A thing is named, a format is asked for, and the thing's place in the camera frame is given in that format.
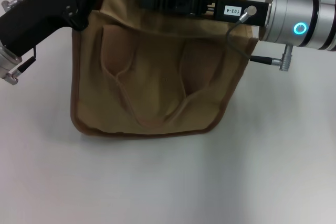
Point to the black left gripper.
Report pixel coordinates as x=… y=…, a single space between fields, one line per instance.
x=34 y=19

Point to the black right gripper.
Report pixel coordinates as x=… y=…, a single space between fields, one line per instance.
x=252 y=15

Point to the khaki canvas food bag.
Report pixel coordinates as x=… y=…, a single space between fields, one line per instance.
x=162 y=82

